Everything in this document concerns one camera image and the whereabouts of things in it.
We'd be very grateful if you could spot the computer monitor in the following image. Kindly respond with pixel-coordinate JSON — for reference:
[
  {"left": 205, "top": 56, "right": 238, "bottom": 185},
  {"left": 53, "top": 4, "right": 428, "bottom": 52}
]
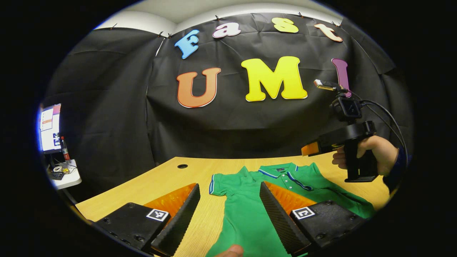
[{"left": 39, "top": 104, "right": 62, "bottom": 155}]

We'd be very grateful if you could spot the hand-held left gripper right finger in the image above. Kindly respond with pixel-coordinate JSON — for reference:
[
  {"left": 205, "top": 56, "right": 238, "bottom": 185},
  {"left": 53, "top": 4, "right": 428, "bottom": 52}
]
[{"left": 260, "top": 181, "right": 368, "bottom": 256}]

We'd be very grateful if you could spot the black backdrop cloth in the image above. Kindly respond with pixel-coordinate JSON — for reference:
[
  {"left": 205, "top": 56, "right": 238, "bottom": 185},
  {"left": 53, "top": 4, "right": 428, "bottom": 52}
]
[{"left": 45, "top": 12, "right": 415, "bottom": 200}]

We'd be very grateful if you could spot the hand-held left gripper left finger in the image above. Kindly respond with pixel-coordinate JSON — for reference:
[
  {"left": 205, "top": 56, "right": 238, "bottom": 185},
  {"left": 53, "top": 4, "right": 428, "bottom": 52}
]
[{"left": 94, "top": 183, "right": 201, "bottom": 257}]

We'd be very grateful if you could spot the green T-shirt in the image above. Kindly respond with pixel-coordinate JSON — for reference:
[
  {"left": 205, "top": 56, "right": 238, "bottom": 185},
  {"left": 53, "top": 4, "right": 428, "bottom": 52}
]
[{"left": 205, "top": 162, "right": 376, "bottom": 257}]

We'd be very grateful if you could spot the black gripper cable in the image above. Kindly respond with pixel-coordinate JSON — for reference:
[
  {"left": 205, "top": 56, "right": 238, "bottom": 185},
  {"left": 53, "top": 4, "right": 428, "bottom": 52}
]
[{"left": 360, "top": 100, "right": 409, "bottom": 159}]

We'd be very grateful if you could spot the white side table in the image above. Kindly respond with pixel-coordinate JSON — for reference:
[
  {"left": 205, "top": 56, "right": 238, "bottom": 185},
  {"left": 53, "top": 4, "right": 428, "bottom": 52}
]
[{"left": 46, "top": 160, "right": 82, "bottom": 190}]

